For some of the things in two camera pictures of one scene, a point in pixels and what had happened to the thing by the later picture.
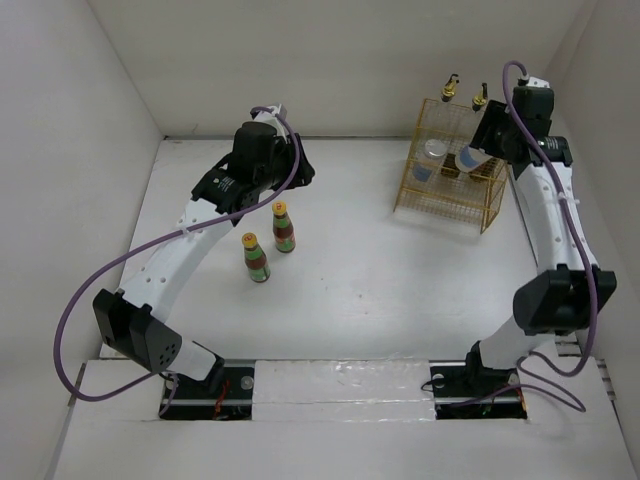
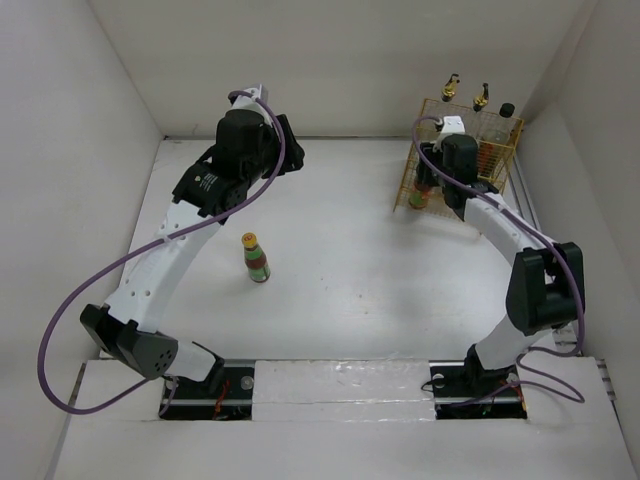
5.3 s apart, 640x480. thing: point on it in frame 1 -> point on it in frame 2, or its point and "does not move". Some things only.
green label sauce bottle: x=255 y=259 does not move
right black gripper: x=495 y=113 -> x=424 y=173
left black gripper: x=303 y=171 -> x=293 y=153
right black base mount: x=469 y=390 does not move
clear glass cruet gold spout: x=449 y=89 does not move
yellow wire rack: x=442 y=176 does not move
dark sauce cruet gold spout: x=482 y=99 does not move
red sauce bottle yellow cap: x=282 y=229 -> x=418 y=199
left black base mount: x=227 y=393 does not move
